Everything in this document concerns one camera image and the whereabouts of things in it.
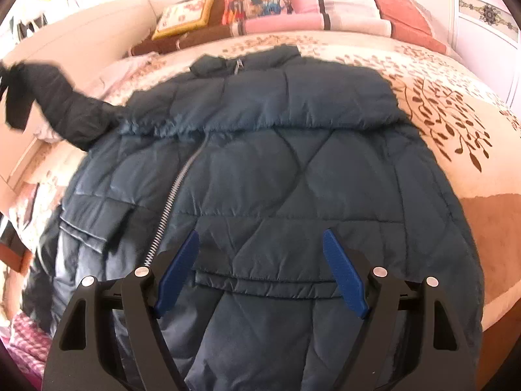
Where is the dark teal quilted jacket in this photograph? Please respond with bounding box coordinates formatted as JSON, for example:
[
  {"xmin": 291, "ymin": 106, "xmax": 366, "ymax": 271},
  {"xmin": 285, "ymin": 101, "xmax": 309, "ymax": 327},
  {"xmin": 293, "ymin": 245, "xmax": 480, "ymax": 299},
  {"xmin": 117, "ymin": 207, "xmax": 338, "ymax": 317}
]
[{"xmin": 22, "ymin": 45, "xmax": 486, "ymax": 391}]

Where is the beige bed headboard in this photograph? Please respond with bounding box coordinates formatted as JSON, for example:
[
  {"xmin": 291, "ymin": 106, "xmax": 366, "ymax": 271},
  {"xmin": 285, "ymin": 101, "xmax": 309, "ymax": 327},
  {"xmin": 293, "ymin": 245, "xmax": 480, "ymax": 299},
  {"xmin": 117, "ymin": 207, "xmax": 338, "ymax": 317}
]
[{"xmin": 0, "ymin": 0, "xmax": 164, "ymax": 196}]

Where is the colourful patterned pillow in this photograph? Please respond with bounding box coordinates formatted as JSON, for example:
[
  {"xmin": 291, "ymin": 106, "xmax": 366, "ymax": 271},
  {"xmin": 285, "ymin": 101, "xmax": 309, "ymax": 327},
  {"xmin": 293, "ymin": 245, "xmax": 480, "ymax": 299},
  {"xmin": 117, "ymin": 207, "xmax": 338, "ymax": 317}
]
[{"xmin": 223, "ymin": 0, "xmax": 294, "ymax": 22}]

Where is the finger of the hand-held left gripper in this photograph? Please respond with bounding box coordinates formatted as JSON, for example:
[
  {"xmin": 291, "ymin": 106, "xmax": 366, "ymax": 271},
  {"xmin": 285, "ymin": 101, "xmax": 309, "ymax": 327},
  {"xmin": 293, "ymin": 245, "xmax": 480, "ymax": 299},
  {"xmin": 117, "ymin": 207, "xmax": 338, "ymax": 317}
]
[{"xmin": 0, "ymin": 62, "xmax": 36, "ymax": 132}]

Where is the person's plaid shirt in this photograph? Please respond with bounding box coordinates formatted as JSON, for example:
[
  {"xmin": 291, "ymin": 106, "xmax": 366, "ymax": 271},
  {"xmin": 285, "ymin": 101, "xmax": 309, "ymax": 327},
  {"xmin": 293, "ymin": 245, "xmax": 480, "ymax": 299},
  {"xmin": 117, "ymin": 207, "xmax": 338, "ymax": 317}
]
[{"xmin": 2, "ymin": 311, "xmax": 53, "ymax": 391}]

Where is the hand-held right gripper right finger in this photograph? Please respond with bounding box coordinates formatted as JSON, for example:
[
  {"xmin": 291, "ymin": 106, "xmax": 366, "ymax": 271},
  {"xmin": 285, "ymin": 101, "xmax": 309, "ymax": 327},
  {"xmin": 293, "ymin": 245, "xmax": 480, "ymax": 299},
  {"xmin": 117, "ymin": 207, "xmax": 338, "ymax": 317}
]
[{"xmin": 321, "ymin": 229, "xmax": 478, "ymax": 391}]

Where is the pink and grey striped pillow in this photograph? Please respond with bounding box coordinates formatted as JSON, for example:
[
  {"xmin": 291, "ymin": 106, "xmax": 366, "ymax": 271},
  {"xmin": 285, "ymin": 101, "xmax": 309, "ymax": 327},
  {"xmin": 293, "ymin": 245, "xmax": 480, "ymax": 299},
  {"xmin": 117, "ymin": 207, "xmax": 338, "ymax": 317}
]
[{"xmin": 228, "ymin": 0, "xmax": 394, "ymax": 37}]

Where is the bed with leaf-pattern cover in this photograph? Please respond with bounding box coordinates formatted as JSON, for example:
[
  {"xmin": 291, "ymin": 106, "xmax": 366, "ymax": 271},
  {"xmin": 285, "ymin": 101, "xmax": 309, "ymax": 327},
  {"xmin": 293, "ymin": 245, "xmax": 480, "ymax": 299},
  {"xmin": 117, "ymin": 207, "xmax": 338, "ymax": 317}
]
[{"xmin": 0, "ymin": 32, "xmax": 521, "ymax": 391}]

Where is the brown folded blanket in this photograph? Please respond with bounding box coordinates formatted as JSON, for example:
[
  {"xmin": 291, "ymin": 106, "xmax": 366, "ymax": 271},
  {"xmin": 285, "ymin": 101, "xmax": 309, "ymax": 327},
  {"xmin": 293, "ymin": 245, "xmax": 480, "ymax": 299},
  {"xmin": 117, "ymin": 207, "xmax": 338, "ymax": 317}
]
[{"xmin": 130, "ymin": 0, "xmax": 242, "ymax": 56}]

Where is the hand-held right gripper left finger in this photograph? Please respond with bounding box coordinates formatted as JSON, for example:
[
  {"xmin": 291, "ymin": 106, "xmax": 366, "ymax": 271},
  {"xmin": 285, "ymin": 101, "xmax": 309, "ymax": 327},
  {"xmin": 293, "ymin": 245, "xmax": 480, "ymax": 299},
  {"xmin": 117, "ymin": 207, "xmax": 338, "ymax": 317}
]
[{"xmin": 43, "ymin": 229, "xmax": 201, "ymax": 391}]

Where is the red-orange pillow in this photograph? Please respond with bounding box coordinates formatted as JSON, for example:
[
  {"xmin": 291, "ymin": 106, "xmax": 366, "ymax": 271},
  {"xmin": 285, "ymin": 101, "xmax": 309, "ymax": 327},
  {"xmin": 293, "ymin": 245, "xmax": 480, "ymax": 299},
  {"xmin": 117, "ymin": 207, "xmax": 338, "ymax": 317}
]
[{"xmin": 363, "ymin": 0, "xmax": 448, "ymax": 52}]

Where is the lilac cloth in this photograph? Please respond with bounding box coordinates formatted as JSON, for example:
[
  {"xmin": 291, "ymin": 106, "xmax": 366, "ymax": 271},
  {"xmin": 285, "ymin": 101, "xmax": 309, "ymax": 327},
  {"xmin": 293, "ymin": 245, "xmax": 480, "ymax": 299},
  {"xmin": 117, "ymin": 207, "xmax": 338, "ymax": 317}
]
[{"xmin": 35, "ymin": 52, "xmax": 160, "ymax": 144}]

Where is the yellow-bordered floral pillow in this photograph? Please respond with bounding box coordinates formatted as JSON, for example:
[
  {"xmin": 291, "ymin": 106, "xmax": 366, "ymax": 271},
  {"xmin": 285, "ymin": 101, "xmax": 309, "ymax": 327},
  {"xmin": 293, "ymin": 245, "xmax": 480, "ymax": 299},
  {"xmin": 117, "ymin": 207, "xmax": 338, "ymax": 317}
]
[{"xmin": 151, "ymin": 0, "xmax": 215, "ymax": 41}]

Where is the white wardrobe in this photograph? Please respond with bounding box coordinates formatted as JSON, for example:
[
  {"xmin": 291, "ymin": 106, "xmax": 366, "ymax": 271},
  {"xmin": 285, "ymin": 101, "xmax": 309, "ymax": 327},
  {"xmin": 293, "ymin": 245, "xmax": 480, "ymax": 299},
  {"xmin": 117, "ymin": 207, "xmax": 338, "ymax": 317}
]
[{"xmin": 448, "ymin": 0, "xmax": 521, "ymax": 115}]

